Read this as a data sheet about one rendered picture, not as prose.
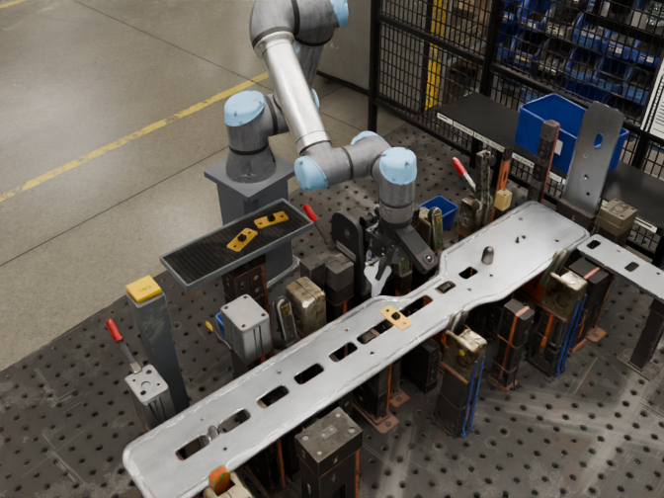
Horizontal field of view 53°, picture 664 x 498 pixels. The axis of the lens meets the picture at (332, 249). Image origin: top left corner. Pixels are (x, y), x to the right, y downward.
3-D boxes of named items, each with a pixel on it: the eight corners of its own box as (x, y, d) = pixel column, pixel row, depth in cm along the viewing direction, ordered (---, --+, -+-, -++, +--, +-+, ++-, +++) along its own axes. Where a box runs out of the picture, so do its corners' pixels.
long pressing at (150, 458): (165, 531, 127) (163, 527, 126) (114, 451, 140) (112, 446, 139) (595, 236, 191) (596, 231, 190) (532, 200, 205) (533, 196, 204)
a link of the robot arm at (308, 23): (256, 111, 199) (278, -29, 149) (302, 100, 203) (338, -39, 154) (271, 144, 195) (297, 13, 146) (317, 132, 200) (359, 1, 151)
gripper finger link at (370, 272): (360, 287, 159) (377, 253, 156) (376, 299, 155) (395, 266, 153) (352, 286, 156) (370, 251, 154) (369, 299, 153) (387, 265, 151)
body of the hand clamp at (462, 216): (462, 296, 214) (476, 209, 191) (448, 285, 218) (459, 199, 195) (475, 288, 217) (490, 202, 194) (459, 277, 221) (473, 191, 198)
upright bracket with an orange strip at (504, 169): (483, 278, 221) (507, 149, 188) (479, 276, 222) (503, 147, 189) (489, 274, 222) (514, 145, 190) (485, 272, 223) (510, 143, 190)
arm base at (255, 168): (215, 170, 200) (210, 141, 193) (253, 149, 208) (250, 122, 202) (249, 189, 192) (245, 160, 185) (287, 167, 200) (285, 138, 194)
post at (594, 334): (594, 344, 198) (621, 273, 180) (563, 323, 205) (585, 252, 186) (607, 333, 201) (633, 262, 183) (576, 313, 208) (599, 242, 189)
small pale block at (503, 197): (487, 288, 217) (505, 197, 193) (479, 282, 219) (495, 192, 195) (494, 283, 219) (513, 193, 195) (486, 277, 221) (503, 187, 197)
